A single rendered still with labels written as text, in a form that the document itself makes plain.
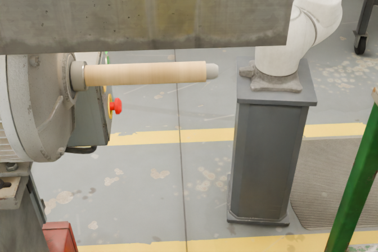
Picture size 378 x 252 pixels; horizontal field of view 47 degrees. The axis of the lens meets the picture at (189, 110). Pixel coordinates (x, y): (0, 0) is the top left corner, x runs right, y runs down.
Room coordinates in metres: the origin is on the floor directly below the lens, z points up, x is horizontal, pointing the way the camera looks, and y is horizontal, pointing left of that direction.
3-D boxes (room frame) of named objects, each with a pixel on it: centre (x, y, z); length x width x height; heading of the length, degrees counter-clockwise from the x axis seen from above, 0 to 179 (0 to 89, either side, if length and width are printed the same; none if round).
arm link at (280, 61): (1.33, -0.32, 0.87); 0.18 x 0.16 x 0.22; 134
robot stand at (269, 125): (1.32, -0.31, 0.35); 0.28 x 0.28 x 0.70; 86
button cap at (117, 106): (0.81, 0.18, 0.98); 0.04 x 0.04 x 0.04; 3
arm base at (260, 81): (1.32, -0.29, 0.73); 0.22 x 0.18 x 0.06; 86
